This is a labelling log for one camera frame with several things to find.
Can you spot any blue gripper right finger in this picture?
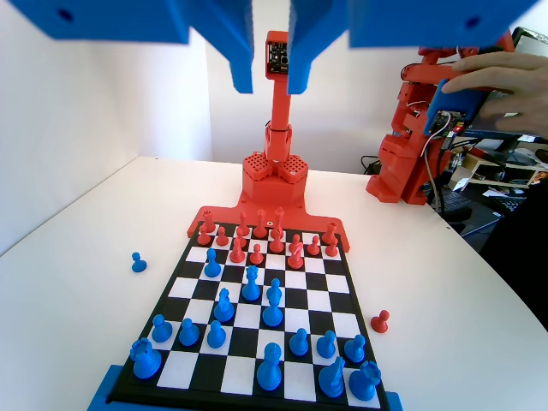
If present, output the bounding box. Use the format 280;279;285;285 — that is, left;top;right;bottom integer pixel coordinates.
287;0;539;95

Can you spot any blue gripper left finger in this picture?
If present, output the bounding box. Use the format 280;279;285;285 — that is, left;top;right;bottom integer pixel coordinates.
7;0;254;94

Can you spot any blue controller board case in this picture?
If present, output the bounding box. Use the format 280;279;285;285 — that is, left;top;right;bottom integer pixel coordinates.
422;76;489;139

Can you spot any red printed leader arm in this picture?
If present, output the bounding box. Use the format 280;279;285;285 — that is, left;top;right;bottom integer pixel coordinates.
366;29;515;206

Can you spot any red plastic chess queen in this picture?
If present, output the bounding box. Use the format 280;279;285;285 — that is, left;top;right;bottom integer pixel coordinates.
252;209;269;240

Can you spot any blue chess queen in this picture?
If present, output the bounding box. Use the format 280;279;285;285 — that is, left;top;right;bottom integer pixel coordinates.
241;265;263;301

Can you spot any person's bare hand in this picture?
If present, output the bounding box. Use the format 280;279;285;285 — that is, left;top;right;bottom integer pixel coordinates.
442;50;548;144

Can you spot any dark computer monitor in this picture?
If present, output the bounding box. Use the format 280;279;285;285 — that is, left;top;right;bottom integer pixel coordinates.
464;26;548;151

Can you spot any wooden desk shelf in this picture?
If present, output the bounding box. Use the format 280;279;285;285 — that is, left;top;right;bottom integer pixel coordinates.
464;147;548;189

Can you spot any black keyboard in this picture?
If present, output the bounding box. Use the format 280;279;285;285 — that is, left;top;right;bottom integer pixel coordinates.
440;187;472;223

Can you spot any black and white chessboard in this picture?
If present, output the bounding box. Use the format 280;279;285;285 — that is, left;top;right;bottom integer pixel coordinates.
106;220;391;411

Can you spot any black camera circuit board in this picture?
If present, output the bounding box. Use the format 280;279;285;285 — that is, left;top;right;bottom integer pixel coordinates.
265;39;290;76

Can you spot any black cable bundle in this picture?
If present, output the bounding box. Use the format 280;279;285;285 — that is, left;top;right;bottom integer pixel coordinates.
359;153;384;176

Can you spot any grey leader arm cable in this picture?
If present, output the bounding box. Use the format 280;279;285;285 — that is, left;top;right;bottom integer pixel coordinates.
421;128;449;215

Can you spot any red printed camera stand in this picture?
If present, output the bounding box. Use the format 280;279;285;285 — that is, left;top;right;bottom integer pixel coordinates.
241;30;310;211

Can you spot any blue printed base plate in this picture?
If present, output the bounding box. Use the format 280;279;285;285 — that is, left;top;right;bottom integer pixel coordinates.
87;363;406;411

